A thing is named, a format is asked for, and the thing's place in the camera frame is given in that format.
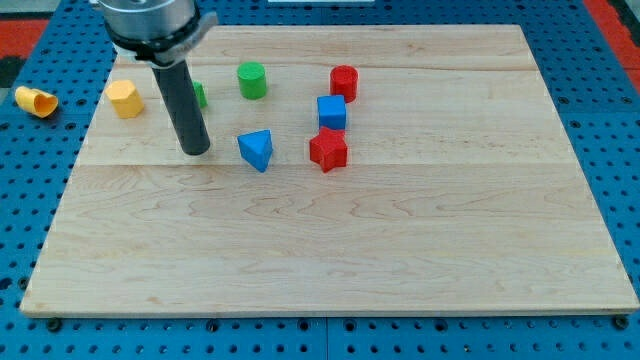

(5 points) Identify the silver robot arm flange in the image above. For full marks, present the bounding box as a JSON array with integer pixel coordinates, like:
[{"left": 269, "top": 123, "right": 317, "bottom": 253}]
[{"left": 90, "top": 0, "right": 218, "bottom": 69}]

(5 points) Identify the wooden board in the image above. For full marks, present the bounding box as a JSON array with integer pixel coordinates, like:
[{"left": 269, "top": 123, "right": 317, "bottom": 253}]
[{"left": 21, "top": 25, "right": 639, "bottom": 318}]

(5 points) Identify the red star block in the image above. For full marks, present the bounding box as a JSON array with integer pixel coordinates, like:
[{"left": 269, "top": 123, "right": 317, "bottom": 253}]
[{"left": 309, "top": 126, "right": 348, "bottom": 173}]

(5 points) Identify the blue cube block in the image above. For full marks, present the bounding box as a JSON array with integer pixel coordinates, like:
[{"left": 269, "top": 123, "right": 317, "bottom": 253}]
[{"left": 317, "top": 95, "right": 347, "bottom": 130}]

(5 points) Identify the blue triangle block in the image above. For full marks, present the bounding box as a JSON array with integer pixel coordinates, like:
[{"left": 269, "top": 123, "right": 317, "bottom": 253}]
[{"left": 237, "top": 129, "right": 273, "bottom": 172}]

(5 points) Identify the red cylinder block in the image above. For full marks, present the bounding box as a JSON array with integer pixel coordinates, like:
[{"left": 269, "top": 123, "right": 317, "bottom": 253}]
[{"left": 329, "top": 65, "right": 359, "bottom": 103}]

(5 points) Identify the green cylinder block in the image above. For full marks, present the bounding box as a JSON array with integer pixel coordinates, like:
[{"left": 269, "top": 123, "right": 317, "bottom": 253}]
[{"left": 236, "top": 62, "right": 268, "bottom": 100}]

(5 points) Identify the green block behind rod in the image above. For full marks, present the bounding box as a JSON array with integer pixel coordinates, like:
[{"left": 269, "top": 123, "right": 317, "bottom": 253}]
[{"left": 192, "top": 81, "right": 208, "bottom": 108}]

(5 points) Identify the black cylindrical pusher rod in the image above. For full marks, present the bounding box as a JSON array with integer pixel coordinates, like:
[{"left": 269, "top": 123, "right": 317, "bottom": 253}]
[{"left": 152, "top": 61, "right": 210, "bottom": 156}]

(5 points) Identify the yellow hexagon block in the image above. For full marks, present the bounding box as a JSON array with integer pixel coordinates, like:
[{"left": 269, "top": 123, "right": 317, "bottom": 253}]
[{"left": 105, "top": 79, "right": 144, "bottom": 119}]

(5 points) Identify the yellow block off board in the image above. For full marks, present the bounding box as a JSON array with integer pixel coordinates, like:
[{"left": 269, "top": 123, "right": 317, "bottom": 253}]
[{"left": 14, "top": 86, "right": 59, "bottom": 119}]

